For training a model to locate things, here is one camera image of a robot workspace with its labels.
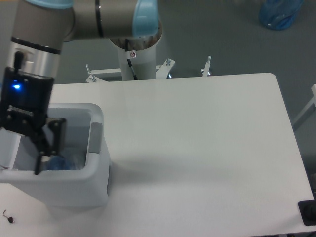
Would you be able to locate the white pedestal foot bracket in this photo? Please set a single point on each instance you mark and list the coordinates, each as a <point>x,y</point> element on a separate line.
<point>161,72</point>

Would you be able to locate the blue plastic bag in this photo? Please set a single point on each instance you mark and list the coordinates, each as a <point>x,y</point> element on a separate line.
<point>279,14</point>

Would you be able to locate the black device at edge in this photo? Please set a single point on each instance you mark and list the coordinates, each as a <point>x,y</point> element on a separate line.
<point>308,212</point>

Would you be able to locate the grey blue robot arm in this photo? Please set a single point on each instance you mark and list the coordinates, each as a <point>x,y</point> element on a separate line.
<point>40,29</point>

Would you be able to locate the clear plastic water bottle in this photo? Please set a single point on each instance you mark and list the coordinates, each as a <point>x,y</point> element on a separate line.
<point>66,162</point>

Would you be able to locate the white frame at right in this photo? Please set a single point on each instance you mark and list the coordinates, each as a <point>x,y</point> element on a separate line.
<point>306,111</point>

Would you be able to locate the white trash can lid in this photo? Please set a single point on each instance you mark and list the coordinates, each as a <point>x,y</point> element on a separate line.
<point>9,144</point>

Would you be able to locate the white trash can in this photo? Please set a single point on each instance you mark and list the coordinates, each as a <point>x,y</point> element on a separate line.
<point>70,188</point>

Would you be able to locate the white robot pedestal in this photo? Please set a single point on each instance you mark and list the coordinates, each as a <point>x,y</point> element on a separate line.
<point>141,51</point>

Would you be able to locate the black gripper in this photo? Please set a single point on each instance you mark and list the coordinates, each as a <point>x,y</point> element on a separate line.
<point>24,102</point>

